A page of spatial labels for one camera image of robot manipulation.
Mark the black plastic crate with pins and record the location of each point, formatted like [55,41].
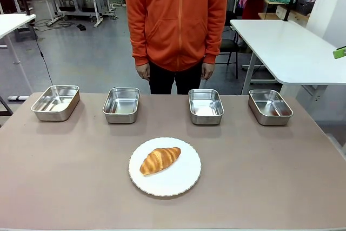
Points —
[305,5]

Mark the black trousers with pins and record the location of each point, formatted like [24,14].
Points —
[175,79]

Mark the white scalloped plate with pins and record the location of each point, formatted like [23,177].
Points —
[165,179]

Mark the white desk with pole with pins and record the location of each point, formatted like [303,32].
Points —
[13,35]

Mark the orange zip hoodie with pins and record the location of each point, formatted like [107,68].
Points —
[177,17]

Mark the black folding chair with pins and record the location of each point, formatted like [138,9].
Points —
[229,48]

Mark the golden brown croissant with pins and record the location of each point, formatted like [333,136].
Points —
[160,160]

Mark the person's left hand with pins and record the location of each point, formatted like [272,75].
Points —
[207,71]

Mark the white side table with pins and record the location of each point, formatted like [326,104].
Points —
[290,49]

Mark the stainless steel rectangular container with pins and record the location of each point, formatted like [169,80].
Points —
[121,105]
[56,103]
[206,106]
[270,107]

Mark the person's right hand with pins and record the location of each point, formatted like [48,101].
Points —
[142,71]

